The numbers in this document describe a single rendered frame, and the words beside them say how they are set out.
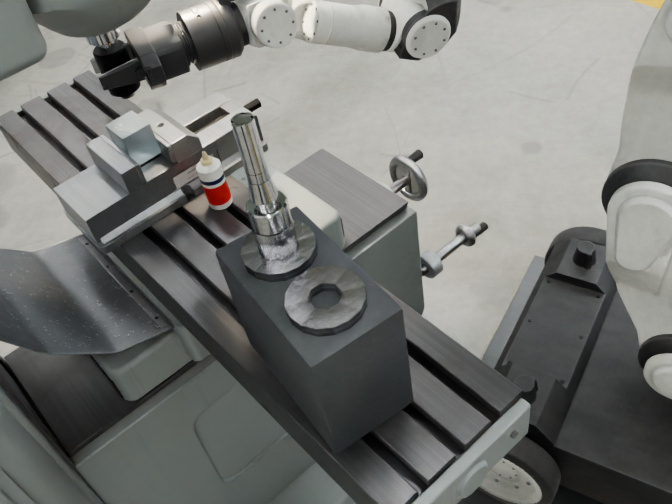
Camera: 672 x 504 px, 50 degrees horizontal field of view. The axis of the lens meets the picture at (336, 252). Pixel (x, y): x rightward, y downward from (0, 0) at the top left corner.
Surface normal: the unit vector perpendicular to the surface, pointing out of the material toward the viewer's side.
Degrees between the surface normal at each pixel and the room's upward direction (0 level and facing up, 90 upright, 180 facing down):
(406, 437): 0
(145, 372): 90
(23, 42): 90
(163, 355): 90
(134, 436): 90
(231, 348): 0
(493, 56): 0
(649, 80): 115
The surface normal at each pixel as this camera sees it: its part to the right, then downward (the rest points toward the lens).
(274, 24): 0.41, 0.51
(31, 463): 0.91, 0.17
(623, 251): -0.50, 0.68
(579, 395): -0.14, -0.68
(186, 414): 0.65, 0.48
